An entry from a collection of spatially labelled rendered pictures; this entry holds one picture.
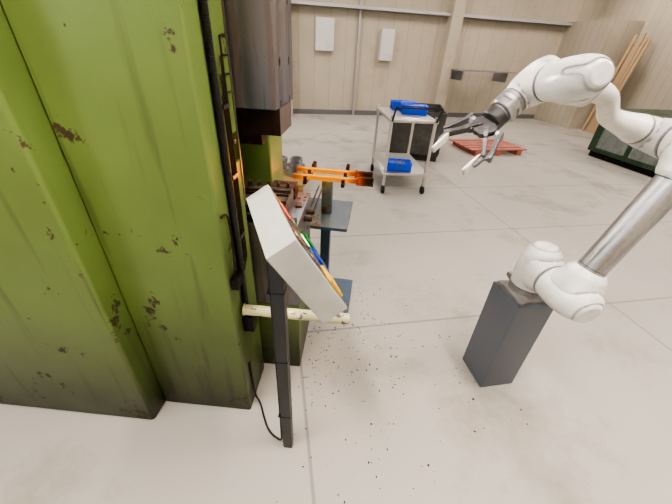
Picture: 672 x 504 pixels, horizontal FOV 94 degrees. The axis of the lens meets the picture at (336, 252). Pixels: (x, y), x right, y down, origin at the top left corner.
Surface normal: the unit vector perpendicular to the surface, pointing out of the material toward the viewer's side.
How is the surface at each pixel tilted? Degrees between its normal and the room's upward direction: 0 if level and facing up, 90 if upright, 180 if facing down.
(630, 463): 0
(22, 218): 90
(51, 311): 90
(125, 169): 90
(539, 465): 0
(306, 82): 90
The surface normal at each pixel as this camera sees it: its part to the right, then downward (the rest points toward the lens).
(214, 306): -0.08, 0.54
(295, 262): 0.35, 0.52
